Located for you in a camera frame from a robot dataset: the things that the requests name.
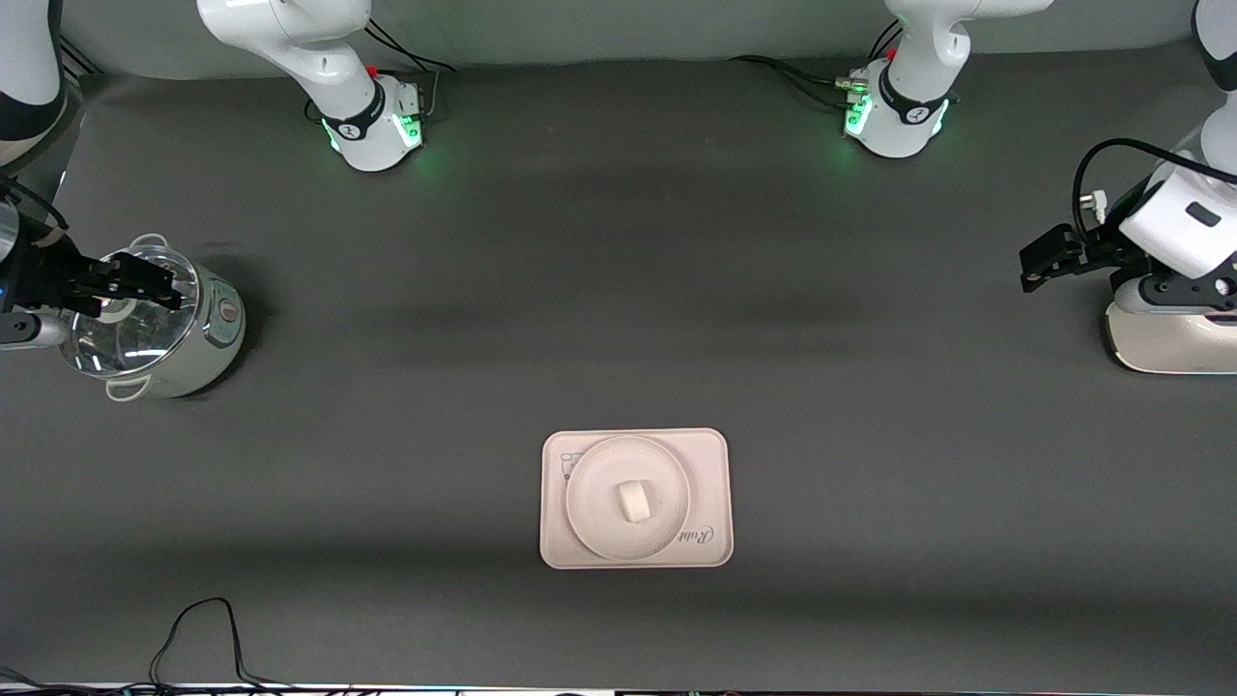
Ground white steamed bun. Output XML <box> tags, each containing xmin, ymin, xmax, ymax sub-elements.
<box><xmin>617</xmin><ymin>478</ymin><xmax>655</xmax><ymax>524</ymax></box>

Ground cream round plate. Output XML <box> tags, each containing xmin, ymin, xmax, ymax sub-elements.
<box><xmin>564</xmin><ymin>435</ymin><xmax>693</xmax><ymax>563</ymax></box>

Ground cream tray with rabbit print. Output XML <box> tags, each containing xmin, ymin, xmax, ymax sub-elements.
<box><xmin>539</xmin><ymin>428</ymin><xmax>734</xmax><ymax>570</ymax></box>

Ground glass pot lid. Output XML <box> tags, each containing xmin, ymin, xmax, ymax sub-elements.
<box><xmin>58</xmin><ymin>245</ymin><xmax>202</xmax><ymax>378</ymax></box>

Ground pale green electric pot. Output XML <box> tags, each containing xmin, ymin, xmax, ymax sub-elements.
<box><xmin>58</xmin><ymin>233</ymin><xmax>246</xmax><ymax>402</ymax></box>

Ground white and beige appliance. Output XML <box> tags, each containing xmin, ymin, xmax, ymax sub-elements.
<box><xmin>1102</xmin><ymin>290</ymin><xmax>1237</xmax><ymax>375</ymax></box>

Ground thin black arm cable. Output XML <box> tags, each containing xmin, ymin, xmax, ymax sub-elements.
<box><xmin>0</xmin><ymin>174</ymin><xmax>71</xmax><ymax>233</ymax></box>

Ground black cable with white plug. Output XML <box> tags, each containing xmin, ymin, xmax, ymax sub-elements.
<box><xmin>1071</xmin><ymin>138</ymin><xmax>1237</xmax><ymax>243</ymax></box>

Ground black cable on table edge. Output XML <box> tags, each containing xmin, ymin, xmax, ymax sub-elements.
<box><xmin>0</xmin><ymin>597</ymin><xmax>320</xmax><ymax>696</ymax></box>

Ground black left arm base cables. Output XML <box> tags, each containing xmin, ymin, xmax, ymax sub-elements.
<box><xmin>730</xmin><ymin>19</ymin><xmax>906</xmax><ymax>109</ymax></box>

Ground black arm base cables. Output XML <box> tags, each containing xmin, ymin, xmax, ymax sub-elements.
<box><xmin>304</xmin><ymin>17</ymin><xmax>457</xmax><ymax>129</ymax></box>
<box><xmin>730</xmin><ymin>19</ymin><xmax>906</xmax><ymax>109</ymax></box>

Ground black right arm base cables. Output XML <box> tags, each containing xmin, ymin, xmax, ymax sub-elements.
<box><xmin>304</xmin><ymin>17</ymin><xmax>457</xmax><ymax>129</ymax></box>

